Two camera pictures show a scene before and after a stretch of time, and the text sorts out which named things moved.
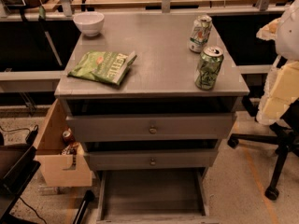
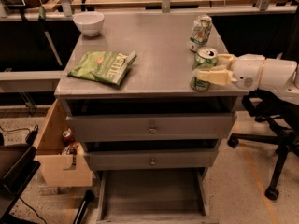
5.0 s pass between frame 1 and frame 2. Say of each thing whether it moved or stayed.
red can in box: stayed
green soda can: moved
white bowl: stayed
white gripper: moved
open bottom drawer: stayed
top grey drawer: stayed
